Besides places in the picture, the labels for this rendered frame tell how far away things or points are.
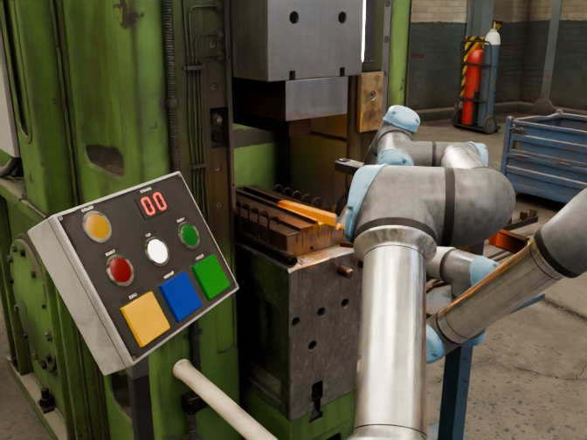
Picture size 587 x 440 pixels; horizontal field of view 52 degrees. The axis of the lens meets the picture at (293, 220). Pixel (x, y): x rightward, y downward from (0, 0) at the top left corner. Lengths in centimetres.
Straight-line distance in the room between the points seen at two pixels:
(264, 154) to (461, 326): 109
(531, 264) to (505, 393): 178
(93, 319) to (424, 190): 58
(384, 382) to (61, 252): 58
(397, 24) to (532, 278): 106
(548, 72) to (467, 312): 961
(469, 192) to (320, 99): 74
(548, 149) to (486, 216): 446
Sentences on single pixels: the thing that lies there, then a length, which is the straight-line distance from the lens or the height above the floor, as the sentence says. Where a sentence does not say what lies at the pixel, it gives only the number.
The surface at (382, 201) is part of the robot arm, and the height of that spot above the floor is 126.
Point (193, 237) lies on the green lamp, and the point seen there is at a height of 108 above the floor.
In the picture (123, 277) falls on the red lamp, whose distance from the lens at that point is 108.
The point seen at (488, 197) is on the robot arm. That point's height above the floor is 127.
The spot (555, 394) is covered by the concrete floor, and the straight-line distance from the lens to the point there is 286.
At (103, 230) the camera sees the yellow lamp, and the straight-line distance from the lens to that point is 109.
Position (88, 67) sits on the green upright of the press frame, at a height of 138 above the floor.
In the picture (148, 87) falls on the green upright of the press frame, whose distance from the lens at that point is 142.
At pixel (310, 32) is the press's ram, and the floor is 147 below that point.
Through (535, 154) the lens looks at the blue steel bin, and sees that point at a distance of 537.
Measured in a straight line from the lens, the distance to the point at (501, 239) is 165.
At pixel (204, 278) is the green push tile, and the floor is 101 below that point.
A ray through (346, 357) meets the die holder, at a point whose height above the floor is 59.
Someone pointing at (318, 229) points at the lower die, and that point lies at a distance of 159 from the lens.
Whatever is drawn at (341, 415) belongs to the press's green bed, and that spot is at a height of 40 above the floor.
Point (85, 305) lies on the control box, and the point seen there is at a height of 105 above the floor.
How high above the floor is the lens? 150
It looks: 18 degrees down
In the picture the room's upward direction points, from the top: straight up
